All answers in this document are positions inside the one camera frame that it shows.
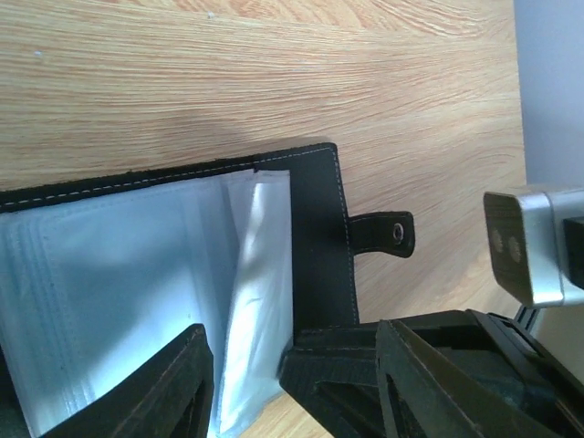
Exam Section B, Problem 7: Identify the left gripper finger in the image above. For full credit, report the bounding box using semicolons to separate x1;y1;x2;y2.
45;324;214;437

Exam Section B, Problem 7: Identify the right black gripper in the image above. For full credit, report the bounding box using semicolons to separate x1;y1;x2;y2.
376;310;583;437

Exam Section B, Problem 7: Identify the black leather card holder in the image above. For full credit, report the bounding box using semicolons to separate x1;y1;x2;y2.
1;143;415;437

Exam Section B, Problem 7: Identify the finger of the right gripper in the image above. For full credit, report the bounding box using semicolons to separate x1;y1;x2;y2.
279;326;387;437

